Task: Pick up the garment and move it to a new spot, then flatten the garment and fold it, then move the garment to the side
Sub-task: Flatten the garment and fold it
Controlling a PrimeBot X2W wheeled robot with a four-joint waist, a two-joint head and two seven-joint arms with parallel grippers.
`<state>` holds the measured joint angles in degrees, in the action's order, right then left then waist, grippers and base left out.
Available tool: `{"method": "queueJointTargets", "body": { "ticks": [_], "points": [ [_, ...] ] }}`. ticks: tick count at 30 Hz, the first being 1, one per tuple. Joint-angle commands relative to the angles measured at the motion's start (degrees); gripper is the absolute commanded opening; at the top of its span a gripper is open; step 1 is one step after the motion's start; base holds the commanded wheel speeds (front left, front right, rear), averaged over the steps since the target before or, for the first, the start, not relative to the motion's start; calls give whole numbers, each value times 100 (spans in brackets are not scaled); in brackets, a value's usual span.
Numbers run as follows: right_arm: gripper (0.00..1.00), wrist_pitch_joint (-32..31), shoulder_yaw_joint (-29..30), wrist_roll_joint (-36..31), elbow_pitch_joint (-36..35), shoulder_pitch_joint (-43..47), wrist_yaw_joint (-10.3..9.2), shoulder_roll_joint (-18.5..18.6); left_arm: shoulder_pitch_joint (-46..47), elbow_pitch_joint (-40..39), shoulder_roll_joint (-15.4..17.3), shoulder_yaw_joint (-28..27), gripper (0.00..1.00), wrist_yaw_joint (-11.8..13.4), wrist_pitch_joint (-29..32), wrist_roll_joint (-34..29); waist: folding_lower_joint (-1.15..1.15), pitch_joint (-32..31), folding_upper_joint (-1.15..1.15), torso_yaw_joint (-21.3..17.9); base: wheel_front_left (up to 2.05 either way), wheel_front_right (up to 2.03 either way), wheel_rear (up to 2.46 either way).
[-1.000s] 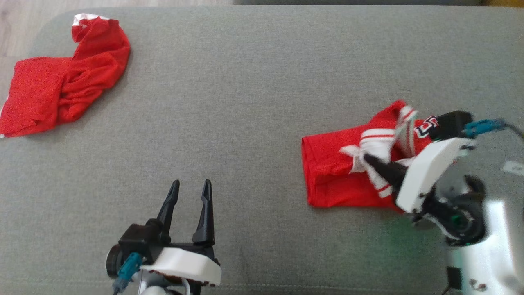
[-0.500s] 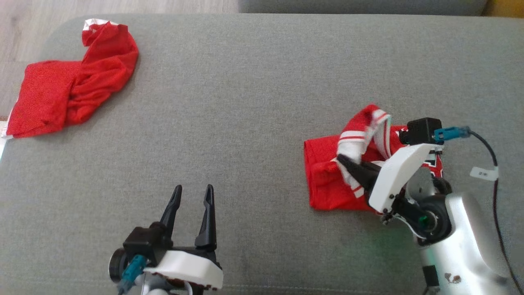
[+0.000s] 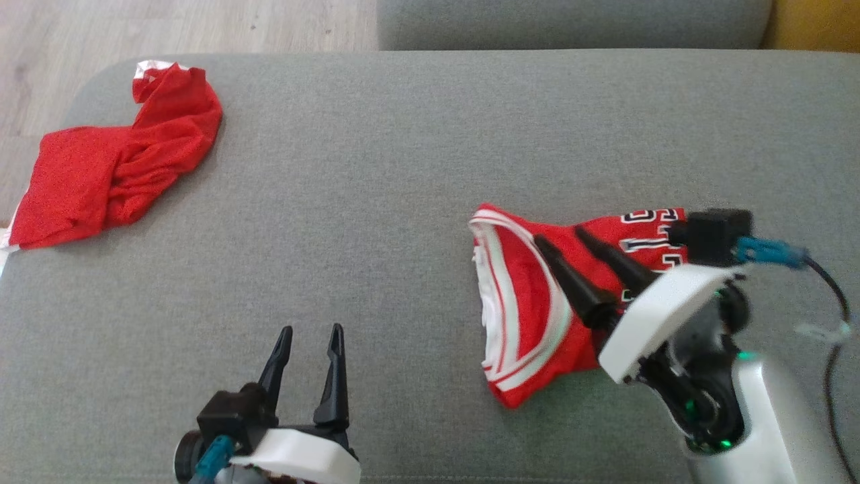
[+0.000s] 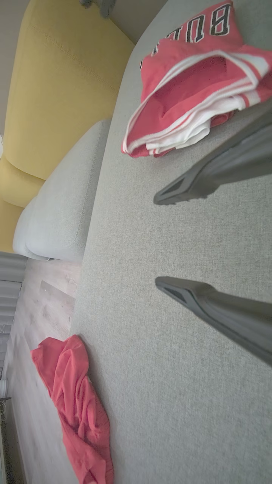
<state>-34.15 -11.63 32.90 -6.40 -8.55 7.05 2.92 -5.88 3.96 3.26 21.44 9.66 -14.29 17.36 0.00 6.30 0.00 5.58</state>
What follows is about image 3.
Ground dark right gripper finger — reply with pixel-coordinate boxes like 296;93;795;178
533;233;620;331
573;226;660;294

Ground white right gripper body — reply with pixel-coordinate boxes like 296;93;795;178
597;264;746;386

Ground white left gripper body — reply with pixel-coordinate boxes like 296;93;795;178
230;422;362;484

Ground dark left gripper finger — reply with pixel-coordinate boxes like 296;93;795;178
312;323;351;432
257;326;294;414

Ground red basketball jersey number 23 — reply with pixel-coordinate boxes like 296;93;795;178
468;204;690;409

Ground red mesh shorts white stripe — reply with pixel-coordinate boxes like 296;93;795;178
8;62;224;251

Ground grey sofa seat cushion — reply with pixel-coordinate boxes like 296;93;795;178
0;48;860;484

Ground grey sofa back cushion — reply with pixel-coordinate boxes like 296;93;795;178
378;0;774;52

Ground yellow sofa cushion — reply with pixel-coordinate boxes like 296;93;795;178
762;0;860;54

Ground left cable teal connector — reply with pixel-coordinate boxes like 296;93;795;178
190;436;234;484

